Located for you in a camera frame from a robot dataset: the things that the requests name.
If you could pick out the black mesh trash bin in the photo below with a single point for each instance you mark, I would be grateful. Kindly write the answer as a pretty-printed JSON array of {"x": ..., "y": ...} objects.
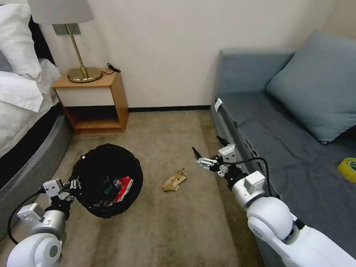
[{"x": 91, "y": 167}]

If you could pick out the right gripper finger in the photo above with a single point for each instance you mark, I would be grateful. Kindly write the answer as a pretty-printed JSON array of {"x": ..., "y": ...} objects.
[
  {"x": 207, "y": 162},
  {"x": 224, "y": 141}
]

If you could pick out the blue grey cushion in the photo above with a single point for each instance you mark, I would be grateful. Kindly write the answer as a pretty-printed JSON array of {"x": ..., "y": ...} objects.
[{"x": 317, "y": 89}]

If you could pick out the grey wall switch plate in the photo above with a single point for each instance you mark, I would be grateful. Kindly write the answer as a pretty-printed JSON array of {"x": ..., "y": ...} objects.
[{"x": 59, "y": 29}]

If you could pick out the grey bed base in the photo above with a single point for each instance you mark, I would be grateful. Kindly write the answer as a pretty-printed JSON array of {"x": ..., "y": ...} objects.
[{"x": 33, "y": 164}]

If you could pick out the red and white carton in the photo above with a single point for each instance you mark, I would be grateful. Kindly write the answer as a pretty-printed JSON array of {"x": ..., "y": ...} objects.
[{"x": 123, "y": 189}]

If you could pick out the white duvet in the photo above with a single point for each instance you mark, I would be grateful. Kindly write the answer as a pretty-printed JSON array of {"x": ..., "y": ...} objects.
[{"x": 19, "y": 111}]

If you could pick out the blue grey sofa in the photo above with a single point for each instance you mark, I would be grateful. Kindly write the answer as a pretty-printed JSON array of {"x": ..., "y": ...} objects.
[{"x": 278, "y": 139}]

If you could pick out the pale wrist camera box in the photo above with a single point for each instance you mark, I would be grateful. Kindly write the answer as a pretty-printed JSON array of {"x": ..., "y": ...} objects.
[
  {"x": 227, "y": 153},
  {"x": 51, "y": 187}
]

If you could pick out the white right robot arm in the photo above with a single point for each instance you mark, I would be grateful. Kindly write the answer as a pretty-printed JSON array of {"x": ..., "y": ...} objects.
[{"x": 278, "y": 219}]

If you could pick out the black headboard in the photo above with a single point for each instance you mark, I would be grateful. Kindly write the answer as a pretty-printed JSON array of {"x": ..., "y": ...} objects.
[{"x": 41, "y": 41}]

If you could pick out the green crumpled wrapper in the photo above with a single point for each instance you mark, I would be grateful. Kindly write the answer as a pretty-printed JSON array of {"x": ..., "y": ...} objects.
[{"x": 109, "y": 190}]

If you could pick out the white nightstand drawer front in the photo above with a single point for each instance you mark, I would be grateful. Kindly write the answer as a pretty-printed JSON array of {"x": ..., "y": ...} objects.
[{"x": 86, "y": 97}]

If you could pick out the pale grey lamp shade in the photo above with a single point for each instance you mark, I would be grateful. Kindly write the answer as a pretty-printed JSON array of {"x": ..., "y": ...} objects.
[{"x": 59, "y": 11}]

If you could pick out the black baseboard strip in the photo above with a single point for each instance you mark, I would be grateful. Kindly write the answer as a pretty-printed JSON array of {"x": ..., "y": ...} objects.
[{"x": 167, "y": 108}]

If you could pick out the wooden nightstand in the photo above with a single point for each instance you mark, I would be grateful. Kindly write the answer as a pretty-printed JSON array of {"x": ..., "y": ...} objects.
[{"x": 116, "y": 94}]

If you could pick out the white sofa tag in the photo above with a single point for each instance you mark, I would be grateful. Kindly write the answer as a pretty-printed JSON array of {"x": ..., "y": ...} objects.
[{"x": 218, "y": 103}]

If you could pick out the yellow tape roll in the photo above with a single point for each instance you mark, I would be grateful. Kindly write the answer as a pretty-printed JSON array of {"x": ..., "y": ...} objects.
[{"x": 347, "y": 168}]

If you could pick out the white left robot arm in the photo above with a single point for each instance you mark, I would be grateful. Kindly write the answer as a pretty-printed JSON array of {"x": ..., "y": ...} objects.
[{"x": 36, "y": 244}]

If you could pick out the crumpled brown paper bag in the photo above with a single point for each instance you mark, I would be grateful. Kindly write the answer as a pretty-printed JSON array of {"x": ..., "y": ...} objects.
[{"x": 175, "y": 182}]

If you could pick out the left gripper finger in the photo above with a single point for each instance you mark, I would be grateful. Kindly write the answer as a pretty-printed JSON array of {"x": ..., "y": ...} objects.
[
  {"x": 66, "y": 197},
  {"x": 71, "y": 185}
]

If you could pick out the brass lamp stand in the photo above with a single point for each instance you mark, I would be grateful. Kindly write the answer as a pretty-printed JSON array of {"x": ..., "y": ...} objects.
[{"x": 83, "y": 73}]

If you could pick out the white pillow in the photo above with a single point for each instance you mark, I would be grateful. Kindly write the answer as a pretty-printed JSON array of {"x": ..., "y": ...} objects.
[{"x": 16, "y": 41}]

